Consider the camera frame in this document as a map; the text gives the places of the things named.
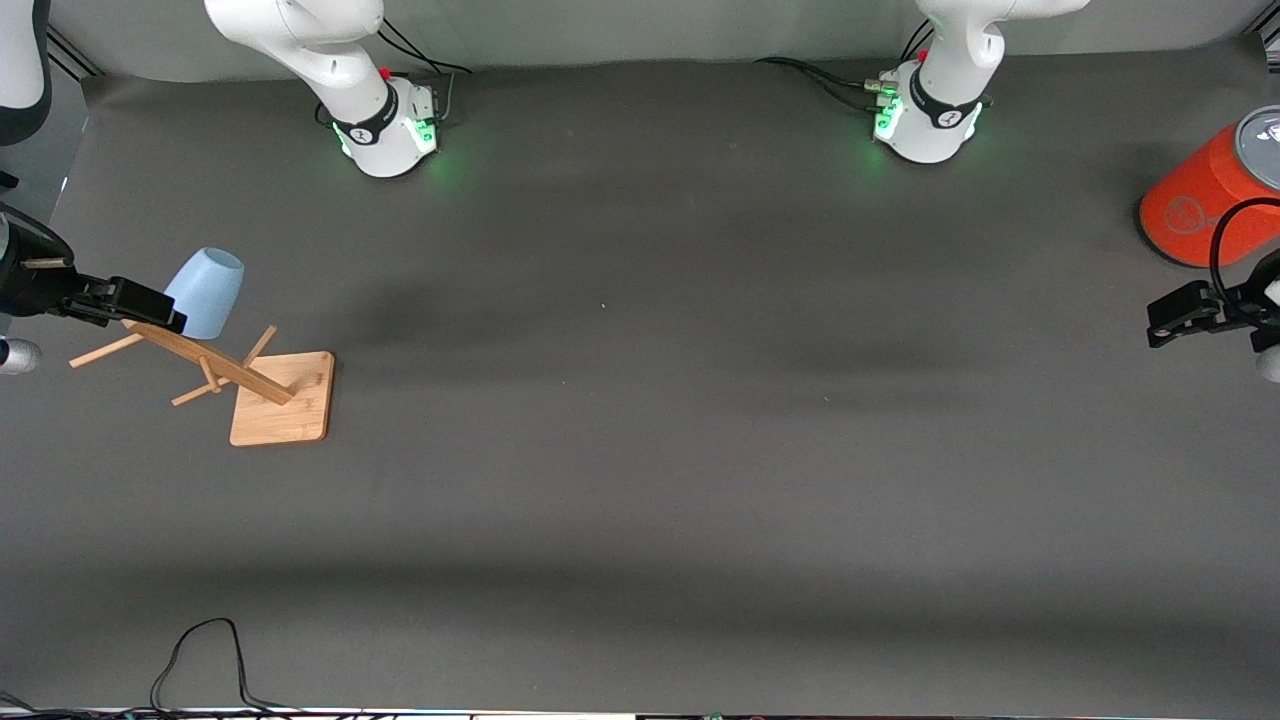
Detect light blue cup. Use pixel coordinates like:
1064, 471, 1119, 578
163, 247, 245, 340

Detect wooden cup rack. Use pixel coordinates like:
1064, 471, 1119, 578
68, 318, 335, 447

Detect orange cylinder with grey lid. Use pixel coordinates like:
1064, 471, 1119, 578
1138, 105, 1280, 269

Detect dark grey table mat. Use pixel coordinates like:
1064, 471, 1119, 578
0, 38, 1280, 716

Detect thin black cable loop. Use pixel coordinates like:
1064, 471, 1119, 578
150, 618, 301, 713

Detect black right arm base cables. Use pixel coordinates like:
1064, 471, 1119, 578
316, 18, 473, 129

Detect black arm base cables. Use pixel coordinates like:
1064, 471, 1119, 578
316, 18, 473, 129
755, 20, 936, 113

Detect black left arm base cables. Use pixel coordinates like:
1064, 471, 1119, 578
755, 20, 936, 113

